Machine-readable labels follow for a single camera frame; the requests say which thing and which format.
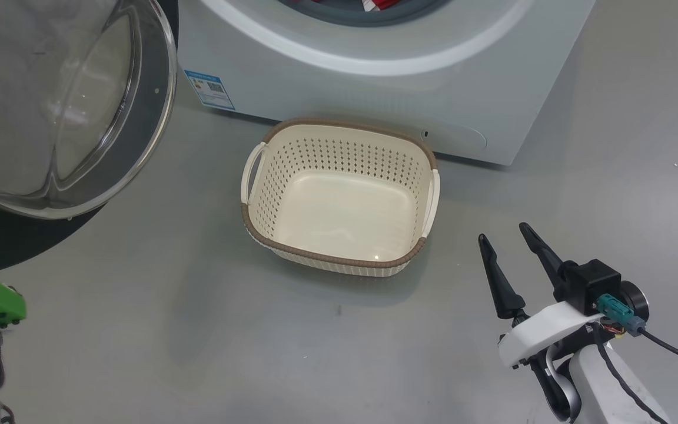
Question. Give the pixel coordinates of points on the blue energy label sticker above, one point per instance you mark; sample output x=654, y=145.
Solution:
x=209, y=88

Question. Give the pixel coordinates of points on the grey washer door glass bowl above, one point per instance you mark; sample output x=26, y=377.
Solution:
x=21, y=88

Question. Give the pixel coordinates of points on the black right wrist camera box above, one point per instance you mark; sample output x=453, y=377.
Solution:
x=589, y=285

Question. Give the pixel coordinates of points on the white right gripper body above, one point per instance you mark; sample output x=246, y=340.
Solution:
x=539, y=333

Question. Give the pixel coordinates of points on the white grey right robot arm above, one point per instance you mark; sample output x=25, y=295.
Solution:
x=592, y=388

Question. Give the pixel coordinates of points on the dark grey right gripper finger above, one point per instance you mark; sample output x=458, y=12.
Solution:
x=545, y=256
x=504, y=297

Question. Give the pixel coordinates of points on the grey rubber door gasket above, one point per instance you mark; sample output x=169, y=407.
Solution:
x=339, y=15

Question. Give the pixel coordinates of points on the cream laundry basket brown rim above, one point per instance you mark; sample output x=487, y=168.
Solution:
x=345, y=206

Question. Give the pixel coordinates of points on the white front-load washing machine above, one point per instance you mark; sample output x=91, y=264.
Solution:
x=374, y=100

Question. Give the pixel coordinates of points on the red white striped garment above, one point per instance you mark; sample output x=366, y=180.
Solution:
x=383, y=5

